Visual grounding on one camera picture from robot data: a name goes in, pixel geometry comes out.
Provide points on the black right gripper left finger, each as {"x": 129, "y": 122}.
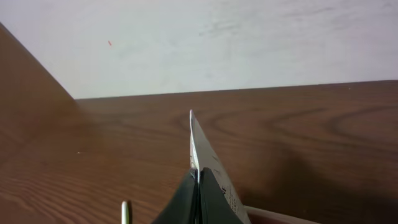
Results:
{"x": 182, "y": 207}

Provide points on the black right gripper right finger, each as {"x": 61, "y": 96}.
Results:
{"x": 214, "y": 208}

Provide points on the white squeeze tube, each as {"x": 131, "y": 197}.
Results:
{"x": 202, "y": 155}

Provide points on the white box pink inside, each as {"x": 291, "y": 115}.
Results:
{"x": 256, "y": 215}

